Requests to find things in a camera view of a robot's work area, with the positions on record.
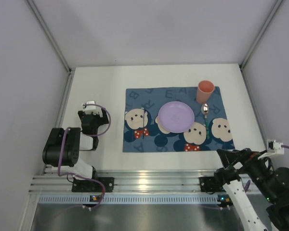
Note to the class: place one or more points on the aluminium front rail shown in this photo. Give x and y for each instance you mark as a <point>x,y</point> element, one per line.
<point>128,182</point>

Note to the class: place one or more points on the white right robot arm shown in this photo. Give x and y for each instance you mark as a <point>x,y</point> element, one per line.
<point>272,184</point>

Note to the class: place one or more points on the blue cartoon mouse placemat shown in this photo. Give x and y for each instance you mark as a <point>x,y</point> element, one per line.
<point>157,139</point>

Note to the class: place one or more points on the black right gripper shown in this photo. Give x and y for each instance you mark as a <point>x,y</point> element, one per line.
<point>239,161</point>

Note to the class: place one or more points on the right aluminium frame post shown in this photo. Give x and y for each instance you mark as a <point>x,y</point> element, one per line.
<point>264,27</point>

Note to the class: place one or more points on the purple plastic plate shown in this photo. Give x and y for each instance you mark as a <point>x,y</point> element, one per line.
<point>176,117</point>

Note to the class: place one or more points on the perforated cable duct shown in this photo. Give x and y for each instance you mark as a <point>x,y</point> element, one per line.
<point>117,199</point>

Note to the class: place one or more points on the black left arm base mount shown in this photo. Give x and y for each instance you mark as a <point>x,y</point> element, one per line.
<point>86,186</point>

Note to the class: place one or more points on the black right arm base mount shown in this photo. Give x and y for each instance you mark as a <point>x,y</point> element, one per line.
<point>210,185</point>

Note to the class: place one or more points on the metal spoon green handle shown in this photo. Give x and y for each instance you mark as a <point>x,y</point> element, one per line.
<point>205,111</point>

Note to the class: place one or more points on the pink plastic cup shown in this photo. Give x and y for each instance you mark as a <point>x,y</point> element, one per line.
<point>204,90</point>

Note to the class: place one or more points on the left aluminium frame post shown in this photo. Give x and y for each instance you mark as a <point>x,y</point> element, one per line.
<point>38,16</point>

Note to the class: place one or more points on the aluminium frame post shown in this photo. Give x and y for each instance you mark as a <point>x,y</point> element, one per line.
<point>264,27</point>
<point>38,16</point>

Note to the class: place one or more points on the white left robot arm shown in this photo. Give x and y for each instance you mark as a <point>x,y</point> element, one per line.
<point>63,146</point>

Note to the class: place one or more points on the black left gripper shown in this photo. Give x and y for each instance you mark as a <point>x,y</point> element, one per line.
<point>93,115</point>

